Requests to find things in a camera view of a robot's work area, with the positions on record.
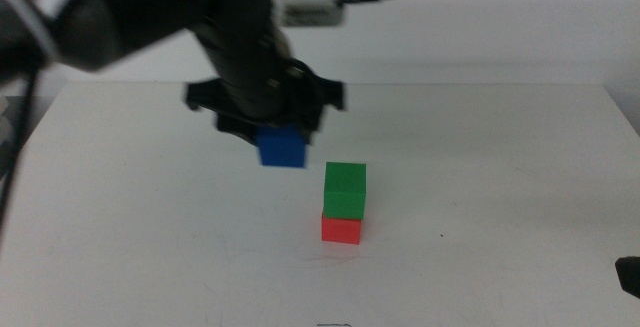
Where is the green cube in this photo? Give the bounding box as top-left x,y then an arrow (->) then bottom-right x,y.
323,161 -> 368,221

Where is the blue cube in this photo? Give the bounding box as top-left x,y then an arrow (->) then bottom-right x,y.
256,124 -> 308,169

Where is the red cube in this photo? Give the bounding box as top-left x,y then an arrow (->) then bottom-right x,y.
320,210 -> 363,246

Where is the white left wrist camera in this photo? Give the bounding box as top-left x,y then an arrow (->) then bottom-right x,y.
272,0 -> 347,29

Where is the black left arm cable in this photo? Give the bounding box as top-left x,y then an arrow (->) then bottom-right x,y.
0,69 -> 40,233

